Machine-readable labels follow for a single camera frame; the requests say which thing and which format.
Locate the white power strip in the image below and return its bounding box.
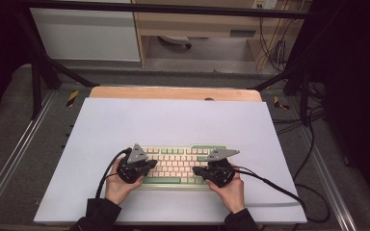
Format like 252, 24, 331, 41
251, 0, 279, 11

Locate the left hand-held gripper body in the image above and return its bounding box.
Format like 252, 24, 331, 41
116, 142, 152, 185

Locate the green and cream keyboard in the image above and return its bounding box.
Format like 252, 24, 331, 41
134, 144, 229, 191

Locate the black metal frame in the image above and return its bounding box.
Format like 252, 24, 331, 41
11, 0, 316, 121

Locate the person's left hand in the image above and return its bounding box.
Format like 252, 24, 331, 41
104, 174, 145, 207

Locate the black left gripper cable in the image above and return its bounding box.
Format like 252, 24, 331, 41
94, 146, 133, 199

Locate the wooden desk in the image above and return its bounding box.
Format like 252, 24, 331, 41
131, 0, 313, 70

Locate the white cabinet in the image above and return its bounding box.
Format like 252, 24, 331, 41
30, 0, 142, 63

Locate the person's right hand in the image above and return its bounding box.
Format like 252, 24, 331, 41
204, 165, 247, 215

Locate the black floor cable bundle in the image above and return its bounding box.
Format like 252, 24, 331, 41
271, 81, 329, 182

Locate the hanging cable bundle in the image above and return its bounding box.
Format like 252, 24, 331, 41
257, 13, 291, 73

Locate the aluminium floor rail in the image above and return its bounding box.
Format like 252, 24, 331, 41
0, 90, 58, 219
301, 127, 358, 231

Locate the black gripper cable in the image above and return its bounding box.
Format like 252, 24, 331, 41
232, 165, 331, 224
94, 146, 133, 199

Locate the office chair base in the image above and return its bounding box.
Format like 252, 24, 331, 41
158, 35, 193, 50

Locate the wooden board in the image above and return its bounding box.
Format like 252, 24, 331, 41
89, 85, 264, 103

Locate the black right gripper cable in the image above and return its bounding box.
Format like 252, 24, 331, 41
232, 165, 331, 224

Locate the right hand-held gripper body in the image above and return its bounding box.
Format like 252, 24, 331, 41
204, 148, 241, 189

